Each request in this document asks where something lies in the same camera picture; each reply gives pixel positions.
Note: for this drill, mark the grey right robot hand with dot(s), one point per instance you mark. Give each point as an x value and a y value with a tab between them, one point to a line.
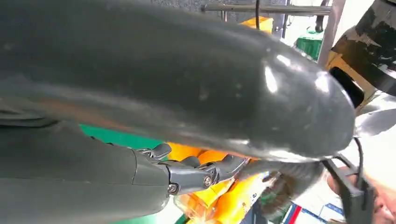
173	77

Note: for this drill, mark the small yellow box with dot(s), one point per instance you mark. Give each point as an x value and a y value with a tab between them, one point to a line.
263	24

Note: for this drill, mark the grey metal crossbar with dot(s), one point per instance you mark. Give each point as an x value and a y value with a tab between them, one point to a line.
278	9

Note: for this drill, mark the green crate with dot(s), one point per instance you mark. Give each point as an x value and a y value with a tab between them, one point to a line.
309	44

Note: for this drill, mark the ribbed grey right arm sleeve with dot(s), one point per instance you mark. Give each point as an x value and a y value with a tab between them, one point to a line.
28	121

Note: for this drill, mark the yellow box with black slot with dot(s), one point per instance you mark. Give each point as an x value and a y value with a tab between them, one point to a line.
340	63

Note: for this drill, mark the red white blue board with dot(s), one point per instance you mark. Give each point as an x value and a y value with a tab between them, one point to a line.
297	215

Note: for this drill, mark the black scuffed round housing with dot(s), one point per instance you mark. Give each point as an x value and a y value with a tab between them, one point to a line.
371	46

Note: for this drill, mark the silver glossy shell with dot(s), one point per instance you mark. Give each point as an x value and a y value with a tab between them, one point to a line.
377	120

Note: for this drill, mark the grey metal post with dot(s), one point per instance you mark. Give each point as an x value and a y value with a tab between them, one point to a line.
331	31

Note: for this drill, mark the black angular bracket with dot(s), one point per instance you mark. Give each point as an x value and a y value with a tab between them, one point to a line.
355	198

